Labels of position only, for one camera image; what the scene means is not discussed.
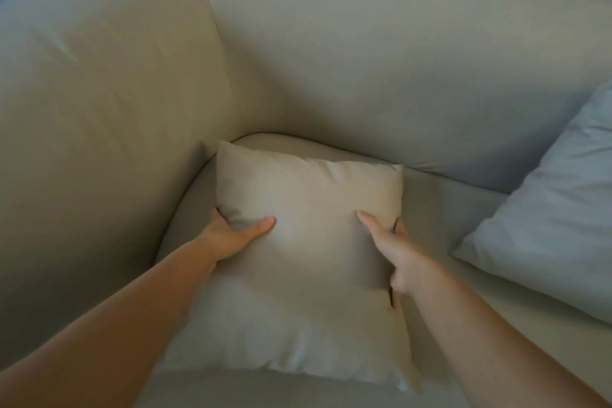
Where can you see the person's right hand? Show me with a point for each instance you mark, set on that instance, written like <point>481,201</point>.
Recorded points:
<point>398,254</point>

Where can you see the person's left hand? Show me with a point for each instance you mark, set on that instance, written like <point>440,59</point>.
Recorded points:
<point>224,239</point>

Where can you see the person's left thumb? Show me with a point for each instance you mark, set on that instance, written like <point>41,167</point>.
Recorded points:
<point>256,228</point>

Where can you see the person's right thumb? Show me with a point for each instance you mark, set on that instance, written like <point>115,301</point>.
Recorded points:
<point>375,229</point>

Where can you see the beige throw pillow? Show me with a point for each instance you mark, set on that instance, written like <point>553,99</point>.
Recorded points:
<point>306,259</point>

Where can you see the person's right forearm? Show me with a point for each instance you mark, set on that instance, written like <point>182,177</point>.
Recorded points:
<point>492,340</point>

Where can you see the person's left forearm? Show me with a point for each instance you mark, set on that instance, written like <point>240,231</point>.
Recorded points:
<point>103,326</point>

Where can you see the beige sofa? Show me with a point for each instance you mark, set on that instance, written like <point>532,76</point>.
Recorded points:
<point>334,63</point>

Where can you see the light grey pillow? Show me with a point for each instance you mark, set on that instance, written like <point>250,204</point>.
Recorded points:
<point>550,216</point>

